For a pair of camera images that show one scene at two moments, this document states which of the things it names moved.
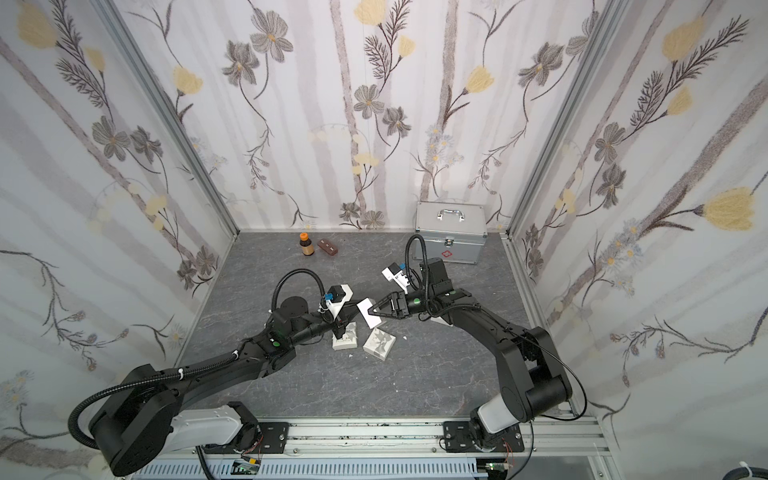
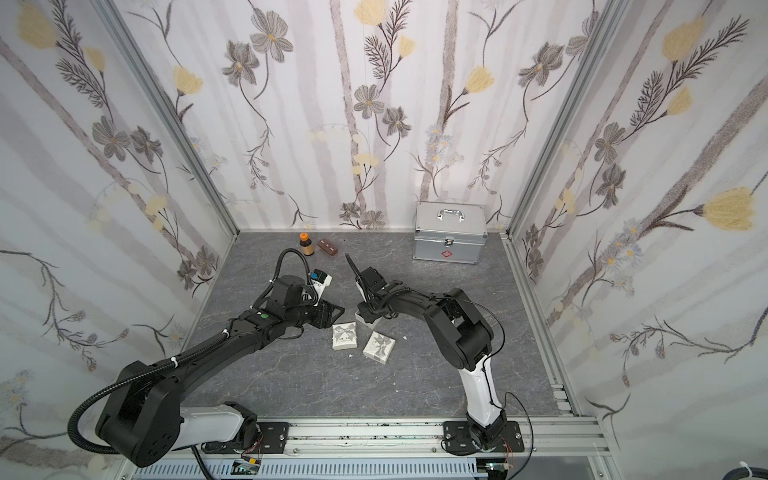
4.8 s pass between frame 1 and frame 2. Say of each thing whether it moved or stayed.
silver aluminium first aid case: stayed
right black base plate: stayed
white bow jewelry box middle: stayed
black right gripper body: moved
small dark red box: stayed
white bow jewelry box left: stayed
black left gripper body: moved
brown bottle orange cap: stayed
